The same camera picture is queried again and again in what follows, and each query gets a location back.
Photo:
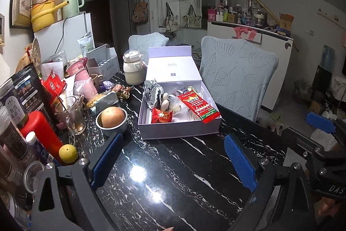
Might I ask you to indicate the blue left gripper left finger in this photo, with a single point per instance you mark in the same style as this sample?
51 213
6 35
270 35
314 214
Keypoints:
103 159

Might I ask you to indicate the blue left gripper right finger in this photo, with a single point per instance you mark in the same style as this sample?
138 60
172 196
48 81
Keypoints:
241 163

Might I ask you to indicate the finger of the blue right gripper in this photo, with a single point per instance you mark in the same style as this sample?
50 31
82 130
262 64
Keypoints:
320 122

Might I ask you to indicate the small red snack packet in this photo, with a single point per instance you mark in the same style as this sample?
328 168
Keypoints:
158 116

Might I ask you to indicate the long red seasoning packet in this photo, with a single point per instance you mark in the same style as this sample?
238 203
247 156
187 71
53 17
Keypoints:
203 110

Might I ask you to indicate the black white checkered cloth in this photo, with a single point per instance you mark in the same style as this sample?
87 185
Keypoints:
153 93

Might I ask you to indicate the person's right hand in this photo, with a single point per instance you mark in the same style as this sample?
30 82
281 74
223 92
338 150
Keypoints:
327 207

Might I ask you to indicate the steel bowl with bread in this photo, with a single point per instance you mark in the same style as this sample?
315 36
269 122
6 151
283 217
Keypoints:
112 120

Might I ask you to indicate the pink slippers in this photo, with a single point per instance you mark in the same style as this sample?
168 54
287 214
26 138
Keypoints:
272 122

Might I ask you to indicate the yellow lemon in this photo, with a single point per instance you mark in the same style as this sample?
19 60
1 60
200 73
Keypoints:
68 154

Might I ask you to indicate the glass mug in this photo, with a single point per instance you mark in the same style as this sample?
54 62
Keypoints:
69 112

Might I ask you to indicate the lavender open gift box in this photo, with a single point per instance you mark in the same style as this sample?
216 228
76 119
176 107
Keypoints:
184 123

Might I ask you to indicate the pink cup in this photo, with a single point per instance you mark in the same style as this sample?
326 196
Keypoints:
83 83

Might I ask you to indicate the red cylindrical can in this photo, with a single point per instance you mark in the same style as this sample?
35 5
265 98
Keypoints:
39 125

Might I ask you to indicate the cream ceramic jar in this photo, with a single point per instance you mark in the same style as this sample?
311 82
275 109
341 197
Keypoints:
134 67

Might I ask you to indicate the white cardboard box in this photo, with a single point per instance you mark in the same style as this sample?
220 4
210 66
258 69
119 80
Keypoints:
103 60

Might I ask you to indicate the near light blue chair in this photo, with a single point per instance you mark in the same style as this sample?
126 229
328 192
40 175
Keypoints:
236 73

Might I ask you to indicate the light blue chair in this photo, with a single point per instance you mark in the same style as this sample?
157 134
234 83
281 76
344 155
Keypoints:
236 73
143 42

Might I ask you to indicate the brown cardboard box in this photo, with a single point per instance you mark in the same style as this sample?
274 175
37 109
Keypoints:
286 21

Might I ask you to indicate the lavender box lid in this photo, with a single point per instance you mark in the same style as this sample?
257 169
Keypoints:
168 64

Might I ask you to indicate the black printed package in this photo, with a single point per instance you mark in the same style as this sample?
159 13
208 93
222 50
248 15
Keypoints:
23 93

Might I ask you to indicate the far light blue chair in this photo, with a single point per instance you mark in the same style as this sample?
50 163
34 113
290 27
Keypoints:
143 42

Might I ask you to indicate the white refrigerator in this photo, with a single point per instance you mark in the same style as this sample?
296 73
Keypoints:
64 36

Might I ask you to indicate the hanging brown tote bag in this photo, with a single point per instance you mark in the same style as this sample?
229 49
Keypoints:
140 12

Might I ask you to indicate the yellow enamel pot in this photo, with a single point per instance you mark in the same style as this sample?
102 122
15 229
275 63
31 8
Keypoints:
43 14

